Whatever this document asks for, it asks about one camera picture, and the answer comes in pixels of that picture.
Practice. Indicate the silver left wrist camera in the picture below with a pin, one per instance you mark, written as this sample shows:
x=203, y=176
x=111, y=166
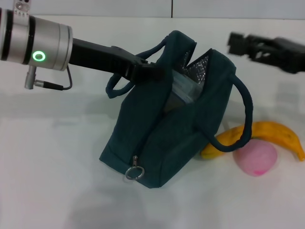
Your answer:
x=22, y=7

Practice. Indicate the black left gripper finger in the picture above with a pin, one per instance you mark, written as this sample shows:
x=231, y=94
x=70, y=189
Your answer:
x=147, y=72

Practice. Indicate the pink peach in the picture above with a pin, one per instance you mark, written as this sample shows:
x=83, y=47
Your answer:
x=257, y=157

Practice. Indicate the dark blue insulated bag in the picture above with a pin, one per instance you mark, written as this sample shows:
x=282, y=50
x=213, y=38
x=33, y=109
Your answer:
x=181, y=143

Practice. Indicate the clear blue-rimmed food container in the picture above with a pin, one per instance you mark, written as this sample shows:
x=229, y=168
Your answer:
x=186, y=88

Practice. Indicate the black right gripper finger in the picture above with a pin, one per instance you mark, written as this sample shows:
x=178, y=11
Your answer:
x=238, y=44

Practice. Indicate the yellow banana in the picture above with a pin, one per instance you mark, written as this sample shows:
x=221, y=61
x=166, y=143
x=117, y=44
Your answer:
x=274, y=133

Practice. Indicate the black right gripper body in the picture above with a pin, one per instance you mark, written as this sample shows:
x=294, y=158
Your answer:
x=290, y=57

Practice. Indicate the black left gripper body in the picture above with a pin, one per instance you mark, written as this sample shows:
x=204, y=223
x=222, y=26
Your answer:
x=102, y=58

